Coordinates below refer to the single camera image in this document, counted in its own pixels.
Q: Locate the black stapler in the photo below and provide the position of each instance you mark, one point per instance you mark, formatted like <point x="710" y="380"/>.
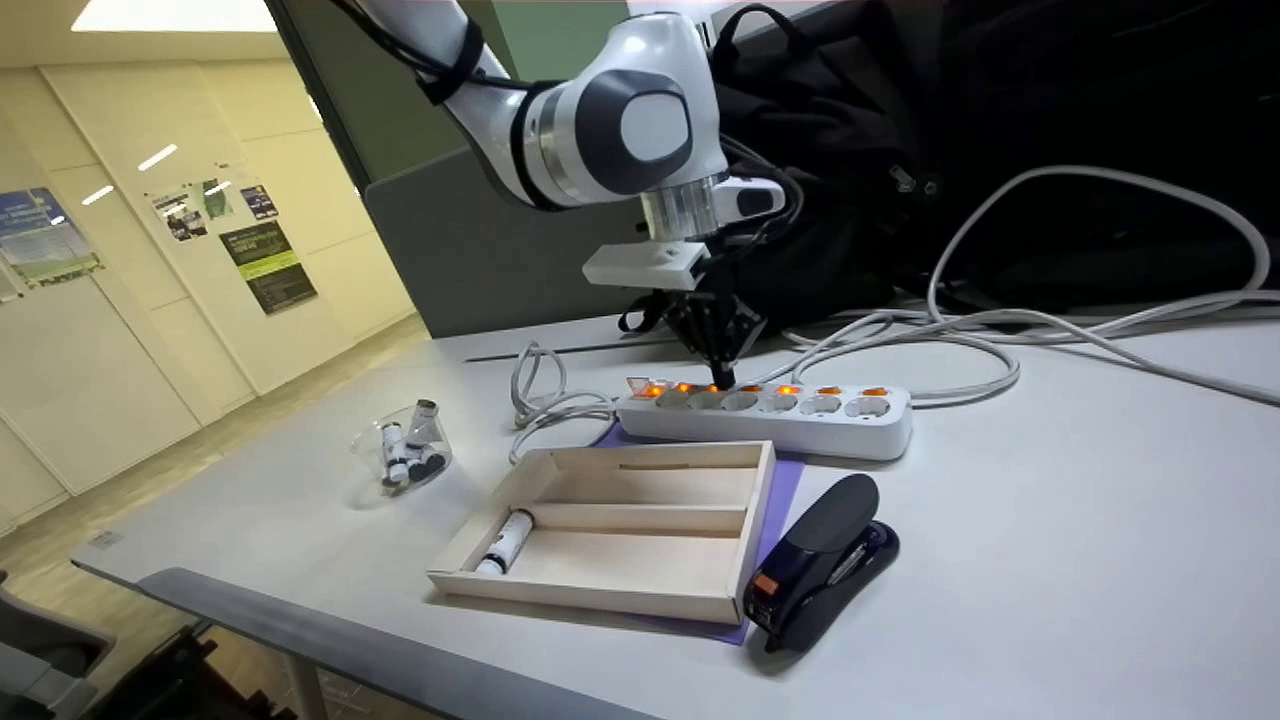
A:
<point x="826" y="560"/>

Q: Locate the dark green wall poster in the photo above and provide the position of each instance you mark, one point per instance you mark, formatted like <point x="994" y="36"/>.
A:
<point x="271" y="267"/>

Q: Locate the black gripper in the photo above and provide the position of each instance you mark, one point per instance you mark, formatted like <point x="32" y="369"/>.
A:
<point x="704" y="315"/>

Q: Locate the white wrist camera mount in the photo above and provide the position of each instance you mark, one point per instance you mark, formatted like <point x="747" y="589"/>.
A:
<point x="644" y="267"/>

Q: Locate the black backpack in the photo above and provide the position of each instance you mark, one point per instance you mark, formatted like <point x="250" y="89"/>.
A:
<point x="840" y="163"/>

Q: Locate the wooden divided tray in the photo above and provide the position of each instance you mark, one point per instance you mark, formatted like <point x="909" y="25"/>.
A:
<point x="626" y="567"/>

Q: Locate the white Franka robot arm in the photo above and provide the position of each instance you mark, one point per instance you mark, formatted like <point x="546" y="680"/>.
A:
<point x="584" y="123"/>

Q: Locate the small white wall notice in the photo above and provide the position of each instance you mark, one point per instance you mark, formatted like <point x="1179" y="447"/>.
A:
<point x="181" y="217"/>

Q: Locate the purple paper sheet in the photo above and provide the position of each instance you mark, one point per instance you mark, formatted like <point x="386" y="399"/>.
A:
<point x="784" y="485"/>

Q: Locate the blue wall poster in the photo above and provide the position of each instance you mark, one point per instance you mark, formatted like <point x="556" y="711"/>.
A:
<point x="42" y="236"/>

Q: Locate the small green wall notice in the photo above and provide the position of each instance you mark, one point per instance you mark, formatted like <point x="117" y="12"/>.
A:
<point x="213" y="200"/>

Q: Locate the white marker black cap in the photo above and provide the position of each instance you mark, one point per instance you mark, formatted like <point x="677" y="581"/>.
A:
<point x="506" y="544"/>

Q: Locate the ceiling light panel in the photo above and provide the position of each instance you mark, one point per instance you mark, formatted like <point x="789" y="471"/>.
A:
<point x="175" y="12"/>

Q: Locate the black chair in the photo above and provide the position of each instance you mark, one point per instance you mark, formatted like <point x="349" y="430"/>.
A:
<point x="81" y="664"/>

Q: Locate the small dark wall notice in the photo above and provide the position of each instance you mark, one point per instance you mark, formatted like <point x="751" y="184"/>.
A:
<point x="258" y="200"/>

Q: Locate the white power strip orange switches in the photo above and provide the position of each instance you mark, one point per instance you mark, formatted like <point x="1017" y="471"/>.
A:
<point x="767" y="420"/>

